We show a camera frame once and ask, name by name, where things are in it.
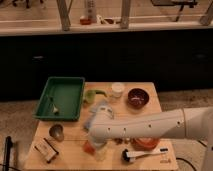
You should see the green ladle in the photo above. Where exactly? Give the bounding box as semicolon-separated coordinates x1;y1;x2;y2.
83;89;107;104

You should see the black floor cable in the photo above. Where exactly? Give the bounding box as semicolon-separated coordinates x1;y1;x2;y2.
175;139;208;171

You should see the green plastic tray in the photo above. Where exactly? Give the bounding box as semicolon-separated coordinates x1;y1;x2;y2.
35;77;85;121

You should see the small metal cup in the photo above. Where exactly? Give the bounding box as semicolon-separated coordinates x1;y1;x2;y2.
49;124;64;142

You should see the blue sponge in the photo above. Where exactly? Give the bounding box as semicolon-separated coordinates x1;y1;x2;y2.
83;115;94;130

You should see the orange apple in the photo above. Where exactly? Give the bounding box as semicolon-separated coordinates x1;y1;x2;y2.
83;141;95;155

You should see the small cardboard box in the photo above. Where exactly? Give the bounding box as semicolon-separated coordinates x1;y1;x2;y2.
34;138;59;163

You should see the dark brown bowl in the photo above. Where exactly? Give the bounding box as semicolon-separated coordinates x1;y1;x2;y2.
127;88;149;109

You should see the red item on shelf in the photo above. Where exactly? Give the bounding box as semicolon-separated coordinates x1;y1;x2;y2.
79;17;92;25

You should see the brown pine cone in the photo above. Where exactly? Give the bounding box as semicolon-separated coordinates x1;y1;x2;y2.
114;138;129;144

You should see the white plastic cup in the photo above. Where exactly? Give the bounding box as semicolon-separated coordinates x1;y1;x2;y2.
111;82;125;99

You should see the small object in tray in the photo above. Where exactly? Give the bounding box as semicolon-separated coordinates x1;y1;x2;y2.
49;96;59;115

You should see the large orange bowl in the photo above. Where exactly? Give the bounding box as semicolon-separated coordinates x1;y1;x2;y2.
132;138;160;151

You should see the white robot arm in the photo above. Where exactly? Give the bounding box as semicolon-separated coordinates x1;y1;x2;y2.
88;107;213;171

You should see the black stand on floor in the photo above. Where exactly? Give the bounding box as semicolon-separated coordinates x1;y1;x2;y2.
2;136;13;171

